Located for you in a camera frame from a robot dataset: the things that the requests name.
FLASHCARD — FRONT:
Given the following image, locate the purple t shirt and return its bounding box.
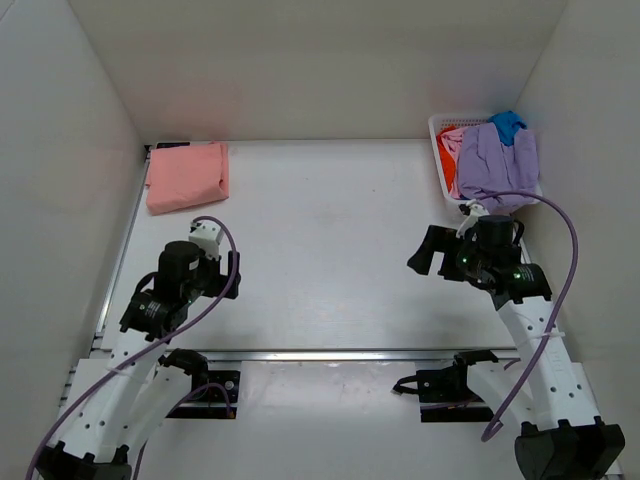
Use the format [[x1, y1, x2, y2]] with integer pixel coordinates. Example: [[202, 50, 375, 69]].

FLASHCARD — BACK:
[[456, 123, 539, 214]]

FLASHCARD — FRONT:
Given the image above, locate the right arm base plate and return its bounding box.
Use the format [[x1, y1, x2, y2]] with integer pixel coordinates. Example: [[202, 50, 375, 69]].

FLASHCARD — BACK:
[[392, 366, 493, 424]]

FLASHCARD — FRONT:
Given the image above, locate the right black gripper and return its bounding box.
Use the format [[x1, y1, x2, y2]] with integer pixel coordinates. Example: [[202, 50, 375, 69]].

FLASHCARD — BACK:
[[408, 226, 489, 283]]

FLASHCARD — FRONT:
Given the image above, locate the blue t shirt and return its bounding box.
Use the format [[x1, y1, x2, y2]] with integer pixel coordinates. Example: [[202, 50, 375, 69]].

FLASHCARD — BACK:
[[488, 110, 527, 146]]

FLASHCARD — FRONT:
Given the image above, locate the white plastic basket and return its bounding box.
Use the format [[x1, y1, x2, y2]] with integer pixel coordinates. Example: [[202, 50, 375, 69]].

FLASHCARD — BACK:
[[429, 110, 541, 216]]

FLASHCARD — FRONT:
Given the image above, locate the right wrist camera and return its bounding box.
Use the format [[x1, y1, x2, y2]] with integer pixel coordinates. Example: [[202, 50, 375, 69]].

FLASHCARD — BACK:
[[456, 199, 489, 238]]

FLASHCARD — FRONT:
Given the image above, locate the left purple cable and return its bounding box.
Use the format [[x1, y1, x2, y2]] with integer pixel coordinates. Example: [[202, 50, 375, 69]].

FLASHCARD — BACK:
[[24, 215, 238, 480]]

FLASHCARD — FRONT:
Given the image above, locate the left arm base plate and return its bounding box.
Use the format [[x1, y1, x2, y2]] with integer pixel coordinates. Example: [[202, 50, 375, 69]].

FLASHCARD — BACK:
[[167, 370, 241, 420]]

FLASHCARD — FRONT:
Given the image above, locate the folded pink t shirt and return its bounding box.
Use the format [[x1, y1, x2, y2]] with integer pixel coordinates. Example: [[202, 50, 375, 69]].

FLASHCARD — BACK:
[[145, 142, 230, 215]]

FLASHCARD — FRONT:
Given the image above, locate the light pink t shirt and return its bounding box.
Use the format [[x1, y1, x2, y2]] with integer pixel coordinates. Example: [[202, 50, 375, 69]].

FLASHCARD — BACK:
[[436, 125, 466, 200]]

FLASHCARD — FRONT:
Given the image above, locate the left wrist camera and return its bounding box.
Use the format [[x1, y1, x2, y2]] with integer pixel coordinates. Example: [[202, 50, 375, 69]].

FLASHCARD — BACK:
[[188, 221, 224, 260]]

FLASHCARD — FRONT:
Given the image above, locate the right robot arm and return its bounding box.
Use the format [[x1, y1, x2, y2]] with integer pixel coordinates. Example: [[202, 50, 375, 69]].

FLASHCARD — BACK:
[[407, 215, 625, 479]]

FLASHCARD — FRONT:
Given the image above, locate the orange t shirt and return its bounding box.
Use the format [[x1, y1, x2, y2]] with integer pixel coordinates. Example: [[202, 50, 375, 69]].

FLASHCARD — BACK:
[[436, 125, 458, 193]]

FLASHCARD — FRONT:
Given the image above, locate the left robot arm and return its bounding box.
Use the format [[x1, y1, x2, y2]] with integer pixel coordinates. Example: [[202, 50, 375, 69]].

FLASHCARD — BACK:
[[26, 238, 241, 479]]

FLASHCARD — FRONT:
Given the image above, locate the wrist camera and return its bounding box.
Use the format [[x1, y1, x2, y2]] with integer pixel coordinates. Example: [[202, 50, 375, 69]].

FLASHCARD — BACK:
[[456, 199, 489, 238], [188, 221, 224, 260]]

